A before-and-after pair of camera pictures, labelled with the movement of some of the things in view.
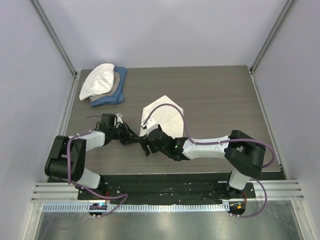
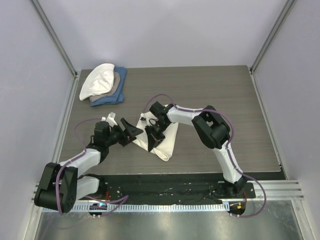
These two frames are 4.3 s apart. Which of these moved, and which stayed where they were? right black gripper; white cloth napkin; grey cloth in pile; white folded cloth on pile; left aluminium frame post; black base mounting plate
Moved: white cloth napkin; right black gripper
Stayed: white folded cloth on pile; grey cloth in pile; black base mounting plate; left aluminium frame post
